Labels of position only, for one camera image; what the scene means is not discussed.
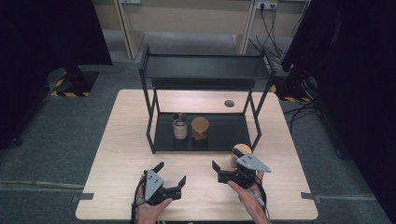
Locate right hand-held gripper black cable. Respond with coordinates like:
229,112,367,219
254,175,271,220

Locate black metal two-tier shelf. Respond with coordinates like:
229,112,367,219
138,44,277,155

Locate white wall power outlet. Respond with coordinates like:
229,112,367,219
256,1,278,10

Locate black curtain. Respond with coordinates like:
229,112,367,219
0,0,113,151
281,0,396,224

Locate bundle of black floor cables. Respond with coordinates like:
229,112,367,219
247,5,319,127

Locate wooden lid jar green contents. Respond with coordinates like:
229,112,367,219
230,143,252,171

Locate wooden lid jar brown contents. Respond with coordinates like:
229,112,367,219
191,116,210,143

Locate left hand-held gripper black cable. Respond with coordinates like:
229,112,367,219
130,179,147,224

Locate black stand base striped tape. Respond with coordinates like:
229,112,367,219
270,73,316,104
46,66,100,98

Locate glass jar with metal lid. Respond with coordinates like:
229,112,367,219
172,112,189,141

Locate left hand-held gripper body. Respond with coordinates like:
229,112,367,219
144,168,183,206

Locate hand-held gripper black cable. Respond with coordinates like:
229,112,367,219
130,179,147,224
254,175,271,220

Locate person's left hand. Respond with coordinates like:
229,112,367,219
135,174,174,224

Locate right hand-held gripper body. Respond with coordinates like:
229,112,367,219
217,152,272,190

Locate person's right hand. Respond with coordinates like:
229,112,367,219
226,172,266,217

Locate beige furniture leg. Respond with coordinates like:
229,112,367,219
233,0,260,56
113,0,146,61

